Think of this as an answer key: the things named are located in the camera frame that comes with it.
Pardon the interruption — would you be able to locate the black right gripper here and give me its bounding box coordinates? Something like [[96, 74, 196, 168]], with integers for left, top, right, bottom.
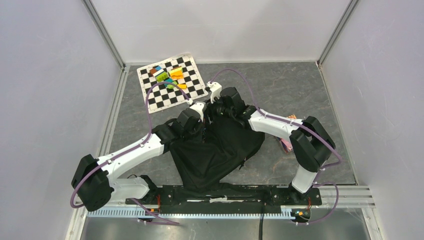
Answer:
[[201, 94, 235, 125]]

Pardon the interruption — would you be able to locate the black student backpack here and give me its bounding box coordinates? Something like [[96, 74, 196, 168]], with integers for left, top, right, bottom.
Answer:
[[163, 105, 269, 240]]

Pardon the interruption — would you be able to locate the pink water bottle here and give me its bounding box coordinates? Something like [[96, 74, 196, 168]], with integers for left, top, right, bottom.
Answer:
[[279, 138, 293, 153]]

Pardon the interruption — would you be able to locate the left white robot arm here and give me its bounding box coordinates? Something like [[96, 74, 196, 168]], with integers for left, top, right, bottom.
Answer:
[[70, 102, 206, 212]]

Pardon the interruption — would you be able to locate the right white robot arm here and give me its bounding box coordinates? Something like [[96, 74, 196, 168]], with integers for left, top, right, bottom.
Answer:
[[207, 82, 335, 204]]

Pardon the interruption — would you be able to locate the yellow small toy brick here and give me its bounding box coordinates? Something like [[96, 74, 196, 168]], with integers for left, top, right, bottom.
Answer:
[[177, 84, 187, 90]]

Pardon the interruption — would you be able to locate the black and white chess mat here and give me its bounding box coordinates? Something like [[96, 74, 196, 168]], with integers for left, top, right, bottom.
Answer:
[[136, 53, 208, 114]]

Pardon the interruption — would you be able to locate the teal toy brick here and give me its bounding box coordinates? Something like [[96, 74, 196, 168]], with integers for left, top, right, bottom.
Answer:
[[163, 78, 175, 87]]

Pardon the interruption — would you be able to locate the orange toy brick stack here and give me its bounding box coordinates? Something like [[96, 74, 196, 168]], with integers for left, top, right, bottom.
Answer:
[[168, 66, 184, 80]]

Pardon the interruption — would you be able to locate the green toy brick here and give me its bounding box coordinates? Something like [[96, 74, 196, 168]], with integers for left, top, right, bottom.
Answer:
[[155, 72, 169, 82]]

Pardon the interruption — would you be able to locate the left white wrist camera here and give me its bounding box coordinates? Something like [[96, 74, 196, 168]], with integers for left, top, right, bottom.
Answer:
[[186, 99, 207, 120]]

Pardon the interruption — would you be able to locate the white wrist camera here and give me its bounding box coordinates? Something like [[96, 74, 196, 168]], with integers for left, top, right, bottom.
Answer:
[[205, 81, 222, 104], [186, 99, 207, 120]]

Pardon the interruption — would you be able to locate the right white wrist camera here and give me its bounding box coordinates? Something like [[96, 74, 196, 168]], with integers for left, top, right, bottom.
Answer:
[[205, 81, 222, 104]]

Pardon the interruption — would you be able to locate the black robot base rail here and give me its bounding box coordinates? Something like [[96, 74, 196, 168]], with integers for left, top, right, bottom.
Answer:
[[125, 183, 323, 214]]

